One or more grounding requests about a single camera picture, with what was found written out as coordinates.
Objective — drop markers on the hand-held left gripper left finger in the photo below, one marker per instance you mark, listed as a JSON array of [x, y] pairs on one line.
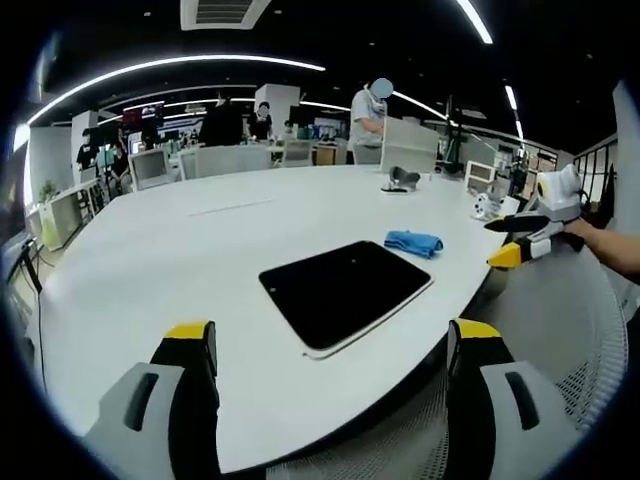
[[150, 425]]

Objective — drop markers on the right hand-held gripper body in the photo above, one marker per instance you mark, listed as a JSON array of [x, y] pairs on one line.
[[557, 192]]

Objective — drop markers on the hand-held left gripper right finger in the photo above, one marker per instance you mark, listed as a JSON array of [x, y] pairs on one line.
[[500, 425]]

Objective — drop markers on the blue cleaning cloth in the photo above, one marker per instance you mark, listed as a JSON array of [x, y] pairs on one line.
[[412, 243]]

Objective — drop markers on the person's right hand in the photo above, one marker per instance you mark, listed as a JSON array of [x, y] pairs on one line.
[[585, 235]]

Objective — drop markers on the white mesh office chair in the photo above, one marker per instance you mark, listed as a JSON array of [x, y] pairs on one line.
[[555, 320]]

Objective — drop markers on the grey device on table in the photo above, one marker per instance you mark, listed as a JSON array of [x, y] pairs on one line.
[[400, 180]]

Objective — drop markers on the white upright panel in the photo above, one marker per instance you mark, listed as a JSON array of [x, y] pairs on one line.
[[410, 145]]

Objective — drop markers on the short ceiling light strip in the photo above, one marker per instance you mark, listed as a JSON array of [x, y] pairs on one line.
[[476, 20]]

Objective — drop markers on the white low shelf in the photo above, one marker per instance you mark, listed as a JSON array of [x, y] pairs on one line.
[[67, 210]]

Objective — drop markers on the green potted plant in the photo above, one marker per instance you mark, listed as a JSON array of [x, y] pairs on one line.
[[48, 192]]

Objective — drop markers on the white monitor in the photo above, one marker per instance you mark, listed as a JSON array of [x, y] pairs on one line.
[[150, 169]]

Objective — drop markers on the grey mesh chair back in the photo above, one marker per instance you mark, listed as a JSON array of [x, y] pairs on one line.
[[225, 160]]

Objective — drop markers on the long ceiling light strip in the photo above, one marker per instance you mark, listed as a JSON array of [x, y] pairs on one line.
[[165, 65]]

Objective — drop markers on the ceiling air vent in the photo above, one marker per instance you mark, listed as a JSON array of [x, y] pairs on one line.
[[222, 12]]

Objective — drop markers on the small white camera device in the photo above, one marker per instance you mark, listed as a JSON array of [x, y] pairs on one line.
[[485, 205]]

